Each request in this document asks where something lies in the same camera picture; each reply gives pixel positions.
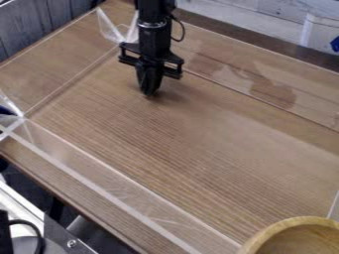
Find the white container in background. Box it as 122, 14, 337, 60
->
298, 13, 339, 56

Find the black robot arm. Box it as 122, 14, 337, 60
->
118, 0, 185, 96

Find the black vertical post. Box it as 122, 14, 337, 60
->
0, 209, 13, 254

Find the grey metal bracket with screw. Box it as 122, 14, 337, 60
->
43, 216, 97, 254

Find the black cable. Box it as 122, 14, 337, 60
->
7, 218, 46, 254

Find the clear acrylic corner bracket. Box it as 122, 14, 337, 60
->
95, 8, 138, 44

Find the brown wooden bowl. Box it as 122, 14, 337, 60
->
237, 216, 339, 254

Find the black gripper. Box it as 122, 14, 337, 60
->
118, 42, 184, 94

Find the clear acrylic tray wall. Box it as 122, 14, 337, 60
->
0, 95, 240, 254

